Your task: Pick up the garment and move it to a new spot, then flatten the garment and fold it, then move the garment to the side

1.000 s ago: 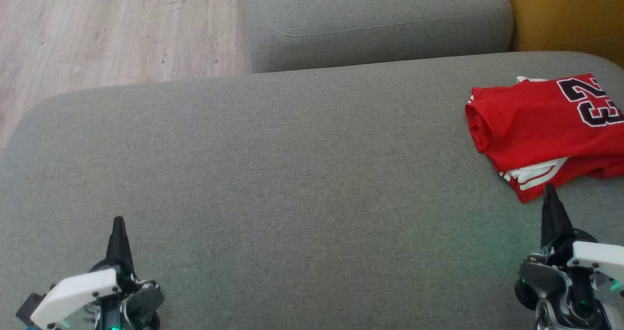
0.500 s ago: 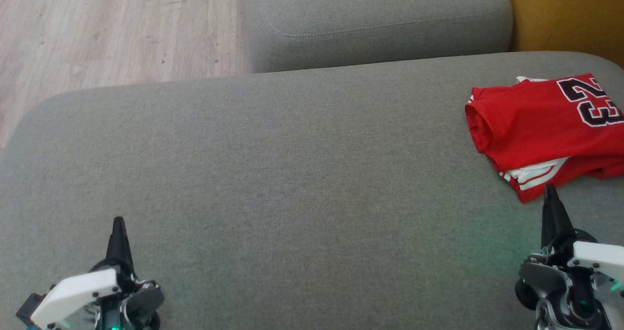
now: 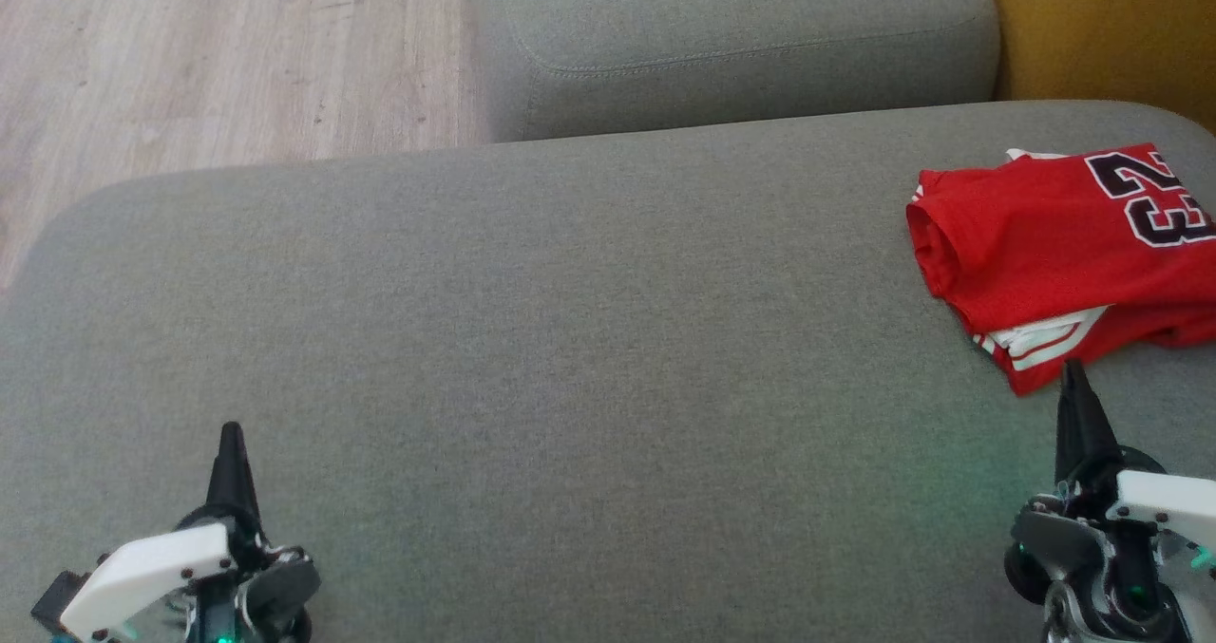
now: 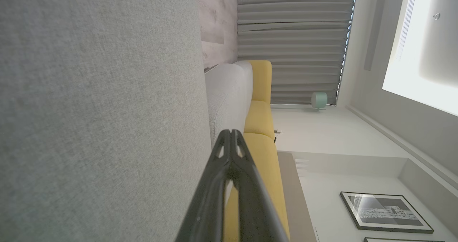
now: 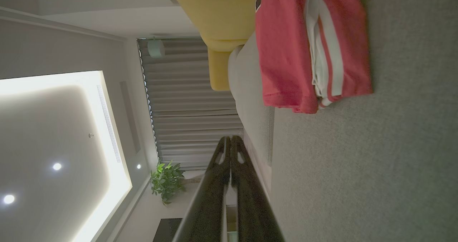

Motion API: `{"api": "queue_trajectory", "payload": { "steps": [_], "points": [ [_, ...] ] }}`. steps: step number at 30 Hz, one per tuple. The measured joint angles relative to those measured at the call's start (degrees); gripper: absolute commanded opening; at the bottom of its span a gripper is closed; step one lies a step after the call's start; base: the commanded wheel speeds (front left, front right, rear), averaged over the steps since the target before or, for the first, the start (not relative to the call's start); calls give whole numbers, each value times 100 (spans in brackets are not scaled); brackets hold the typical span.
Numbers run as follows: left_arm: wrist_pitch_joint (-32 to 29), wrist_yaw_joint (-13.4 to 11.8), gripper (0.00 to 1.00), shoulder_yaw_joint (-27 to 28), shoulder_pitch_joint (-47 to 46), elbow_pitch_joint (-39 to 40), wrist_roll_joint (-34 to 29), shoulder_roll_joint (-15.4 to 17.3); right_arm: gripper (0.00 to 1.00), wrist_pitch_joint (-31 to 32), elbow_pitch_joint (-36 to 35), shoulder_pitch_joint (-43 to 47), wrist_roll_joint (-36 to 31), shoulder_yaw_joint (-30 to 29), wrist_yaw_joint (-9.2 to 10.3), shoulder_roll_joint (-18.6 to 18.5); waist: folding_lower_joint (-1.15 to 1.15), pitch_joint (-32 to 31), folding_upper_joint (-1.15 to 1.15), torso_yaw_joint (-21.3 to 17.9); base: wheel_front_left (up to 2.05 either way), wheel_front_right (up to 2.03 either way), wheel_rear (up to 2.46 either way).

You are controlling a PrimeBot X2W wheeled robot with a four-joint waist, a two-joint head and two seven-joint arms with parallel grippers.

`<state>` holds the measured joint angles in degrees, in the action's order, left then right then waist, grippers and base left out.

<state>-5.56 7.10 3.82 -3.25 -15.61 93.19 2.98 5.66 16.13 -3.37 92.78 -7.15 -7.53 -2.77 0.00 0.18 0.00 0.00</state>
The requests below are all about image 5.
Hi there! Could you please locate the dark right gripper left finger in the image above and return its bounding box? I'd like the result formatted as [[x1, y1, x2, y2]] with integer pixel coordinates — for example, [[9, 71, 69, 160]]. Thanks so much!
[[172, 136, 232, 242]]

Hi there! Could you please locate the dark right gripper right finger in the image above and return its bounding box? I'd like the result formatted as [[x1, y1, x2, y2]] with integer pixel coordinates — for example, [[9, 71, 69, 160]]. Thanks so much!
[[231, 136, 285, 242]]

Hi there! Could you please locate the red jersey with white sleeves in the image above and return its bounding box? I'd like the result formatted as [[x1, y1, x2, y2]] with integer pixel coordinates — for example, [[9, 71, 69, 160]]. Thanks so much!
[[255, 0, 373, 114]]

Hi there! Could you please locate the green potted plant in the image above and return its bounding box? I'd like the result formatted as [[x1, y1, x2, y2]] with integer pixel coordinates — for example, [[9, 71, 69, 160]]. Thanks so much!
[[150, 160, 186, 207]]

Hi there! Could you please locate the grey sofa back cushion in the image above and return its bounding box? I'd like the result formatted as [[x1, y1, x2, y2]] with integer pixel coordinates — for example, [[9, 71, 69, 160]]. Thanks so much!
[[228, 31, 275, 185]]

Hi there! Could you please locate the grey pleated curtain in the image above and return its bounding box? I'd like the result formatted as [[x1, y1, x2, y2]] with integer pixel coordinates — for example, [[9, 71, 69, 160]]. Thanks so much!
[[138, 38, 244, 171]]

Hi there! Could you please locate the grey sofa seat cushion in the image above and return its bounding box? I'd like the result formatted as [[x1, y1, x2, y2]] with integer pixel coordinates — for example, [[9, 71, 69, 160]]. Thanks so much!
[[270, 0, 458, 242]]

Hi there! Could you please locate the yellow sofa cushion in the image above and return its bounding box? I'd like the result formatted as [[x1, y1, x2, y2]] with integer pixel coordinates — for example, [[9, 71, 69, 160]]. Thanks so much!
[[166, 0, 257, 91]]

